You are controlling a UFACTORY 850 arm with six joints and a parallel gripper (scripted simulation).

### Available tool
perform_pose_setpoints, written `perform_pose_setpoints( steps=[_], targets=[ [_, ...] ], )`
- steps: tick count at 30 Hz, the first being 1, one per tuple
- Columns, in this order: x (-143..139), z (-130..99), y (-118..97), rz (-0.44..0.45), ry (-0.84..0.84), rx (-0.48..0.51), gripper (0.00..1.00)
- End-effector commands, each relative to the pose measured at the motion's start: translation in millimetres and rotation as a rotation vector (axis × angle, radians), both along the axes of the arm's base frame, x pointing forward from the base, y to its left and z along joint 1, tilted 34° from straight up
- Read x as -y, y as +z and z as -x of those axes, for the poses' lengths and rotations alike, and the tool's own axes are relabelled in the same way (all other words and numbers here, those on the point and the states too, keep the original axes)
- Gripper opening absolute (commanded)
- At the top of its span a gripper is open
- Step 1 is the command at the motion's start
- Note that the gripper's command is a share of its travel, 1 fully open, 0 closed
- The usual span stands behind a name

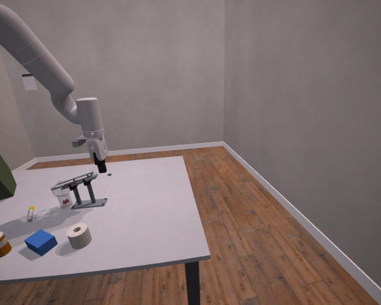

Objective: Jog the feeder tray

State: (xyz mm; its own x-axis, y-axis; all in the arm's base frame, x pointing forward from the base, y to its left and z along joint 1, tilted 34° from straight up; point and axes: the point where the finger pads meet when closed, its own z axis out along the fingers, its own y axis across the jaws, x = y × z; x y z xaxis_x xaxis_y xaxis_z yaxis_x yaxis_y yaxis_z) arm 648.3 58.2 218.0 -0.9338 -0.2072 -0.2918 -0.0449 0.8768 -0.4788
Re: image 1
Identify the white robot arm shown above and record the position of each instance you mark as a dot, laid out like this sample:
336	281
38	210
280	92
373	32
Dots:
27	49

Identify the blue box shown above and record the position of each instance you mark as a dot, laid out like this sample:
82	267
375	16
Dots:
41	242

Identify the clear glass vial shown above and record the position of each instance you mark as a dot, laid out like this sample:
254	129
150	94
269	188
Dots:
65	202

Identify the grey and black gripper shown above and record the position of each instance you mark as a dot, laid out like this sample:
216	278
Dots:
98	151

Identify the white cylinder with yellow cap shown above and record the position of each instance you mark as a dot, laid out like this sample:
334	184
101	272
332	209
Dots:
30	214

